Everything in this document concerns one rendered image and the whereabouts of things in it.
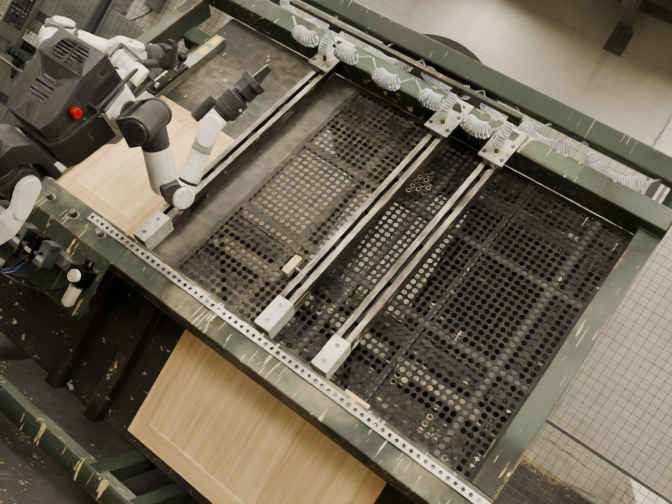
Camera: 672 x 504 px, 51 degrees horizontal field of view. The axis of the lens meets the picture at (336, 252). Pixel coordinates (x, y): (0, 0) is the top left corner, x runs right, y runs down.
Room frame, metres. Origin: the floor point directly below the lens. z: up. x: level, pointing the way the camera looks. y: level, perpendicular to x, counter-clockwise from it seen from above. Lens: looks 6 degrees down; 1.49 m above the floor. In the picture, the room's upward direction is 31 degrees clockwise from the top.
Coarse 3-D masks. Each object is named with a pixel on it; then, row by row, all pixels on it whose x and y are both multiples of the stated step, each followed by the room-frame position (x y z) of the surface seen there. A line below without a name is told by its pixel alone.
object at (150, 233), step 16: (336, 32) 2.82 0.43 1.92; (320, 48) 2.82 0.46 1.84; (320, 64) 2.89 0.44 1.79; (336, 64) 2.90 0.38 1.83; (304, 80) 2.89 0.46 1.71; (320, 80) 2.90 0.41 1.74; (288, 96) 2.83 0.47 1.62; (304, 96) 2.85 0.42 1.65; (272, 112) 2.78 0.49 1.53; (288, 112) 2.81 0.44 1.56; (256, 128) 2.74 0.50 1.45; (272, 128) 2.76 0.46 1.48; (240, 144) 2.69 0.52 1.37; (256, 144) 2.72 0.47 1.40; (224, 160) 2.65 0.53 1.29; (240, 160) 2.68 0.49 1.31; (208, 176) 2.58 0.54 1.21; (224, 176) 2.63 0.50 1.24; (208, 192) 2.59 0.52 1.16; (160, 208) 2.48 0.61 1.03; (176, 208) 2.49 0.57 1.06; (192, 208) 2.55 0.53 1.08; (144, 224) 2.44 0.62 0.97; (160, 224) 2.44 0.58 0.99; (176, 224) 2.52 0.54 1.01; (144, 240) 2.40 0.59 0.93; (160, 240) 2.48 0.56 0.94
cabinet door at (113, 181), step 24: (192, 120) 2.81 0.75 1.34; (120, 144) 2.73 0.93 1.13; (216, 144) 2.74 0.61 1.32; (72, 168) 2.65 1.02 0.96; (96, 168) 2.66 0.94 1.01; (120, 168) 2.66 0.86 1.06; (144, 168) 2.66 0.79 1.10; (72, 192) 2.58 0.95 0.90; (96, 192) 2.59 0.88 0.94; (120, 192) 2.59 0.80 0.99; (144, 192) 2.59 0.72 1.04; (120, 216) 2.52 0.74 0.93; (144, 216) 2.53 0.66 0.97
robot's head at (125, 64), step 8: (120, 56) 2.28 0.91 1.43; (128, 56) 2.30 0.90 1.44; (120, 64) 2.28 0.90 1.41; (128, 64) 2.28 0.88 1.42; (136, 64) 2.29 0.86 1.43; (120, 72) 2.27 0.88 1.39; (128, 72) 2.28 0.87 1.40; (136, 72) 2.28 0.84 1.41; (144, 72) 2.29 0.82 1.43; (136, 80) 2.28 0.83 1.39
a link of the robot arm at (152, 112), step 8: (144, 104) 2.16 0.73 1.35; (152, 104) 2.16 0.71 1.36; (160, 104) 2.17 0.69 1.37; (136, 112) 2.11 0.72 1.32; (144, 112) 2.11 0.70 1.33; (152, 112) 2.13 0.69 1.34; (160, 112) 2.15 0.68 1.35; (144, 120) 2.09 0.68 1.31; (152, 120) 2.11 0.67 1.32; (160, 120) 2.15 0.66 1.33; (168, 120) 2.20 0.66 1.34; (152, 128) 2.11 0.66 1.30; (160, 128) 2.16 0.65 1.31; (152, 136) 2.12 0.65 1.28; (160, 136) 2.17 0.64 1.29; (168, 136) 2.21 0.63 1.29; (152, 144) 2.17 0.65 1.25; (160, 144) 2.18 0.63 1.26; (168, 144) 2.21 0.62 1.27; (152, 152) 2.18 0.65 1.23
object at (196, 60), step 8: (224, 40) 3.07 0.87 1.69; (200, 48) 3.03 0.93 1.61; (216, 48) 3.05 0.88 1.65; (192, 56) 3.00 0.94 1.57; (200, 56) 3.00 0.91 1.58; (208, 56) 3.03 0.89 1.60; (192, 64) 2.97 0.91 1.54; (200, 64) 3.01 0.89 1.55; (184, 72) 2.95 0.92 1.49; (192, 72) 2.99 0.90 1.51; (176, 80) 2.93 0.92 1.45; (168, 88) 2.91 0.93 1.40; (144, 96) 2.86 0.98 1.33; (152, 96) 2.86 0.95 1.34; (64, 168) 2.62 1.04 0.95
